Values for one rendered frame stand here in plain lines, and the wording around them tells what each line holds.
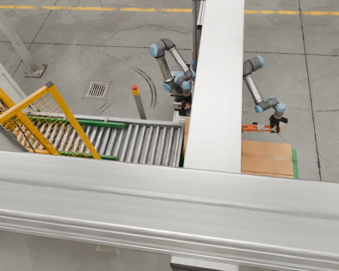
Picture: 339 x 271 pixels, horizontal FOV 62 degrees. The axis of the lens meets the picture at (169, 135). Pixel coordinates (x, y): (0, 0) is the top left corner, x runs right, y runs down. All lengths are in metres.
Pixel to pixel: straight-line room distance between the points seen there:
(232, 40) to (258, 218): 0.48
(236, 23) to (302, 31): 5.11
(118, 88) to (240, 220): 4.59
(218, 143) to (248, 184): 0.22
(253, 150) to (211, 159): 2.92
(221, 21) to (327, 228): 0.56
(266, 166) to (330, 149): 1.25
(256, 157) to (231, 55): 2.77
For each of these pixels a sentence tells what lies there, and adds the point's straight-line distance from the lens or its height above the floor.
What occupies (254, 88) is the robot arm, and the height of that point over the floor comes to 1.50.
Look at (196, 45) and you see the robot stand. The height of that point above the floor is 1.53.
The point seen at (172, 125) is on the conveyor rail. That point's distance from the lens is 3.51.
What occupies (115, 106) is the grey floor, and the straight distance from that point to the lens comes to 4.61.
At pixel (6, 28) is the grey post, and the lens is 5.18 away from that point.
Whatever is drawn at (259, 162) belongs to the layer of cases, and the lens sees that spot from 3.37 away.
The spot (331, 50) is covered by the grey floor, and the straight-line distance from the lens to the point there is 5.63.
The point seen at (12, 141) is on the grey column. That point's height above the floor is 2.27.
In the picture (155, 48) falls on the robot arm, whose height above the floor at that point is 1.64.
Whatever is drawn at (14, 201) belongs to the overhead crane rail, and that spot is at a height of 3.21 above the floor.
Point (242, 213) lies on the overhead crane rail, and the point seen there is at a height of 3.21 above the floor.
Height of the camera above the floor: 3.51
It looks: 58 degrees down
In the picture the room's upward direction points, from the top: 9 degrees counter-clockwise
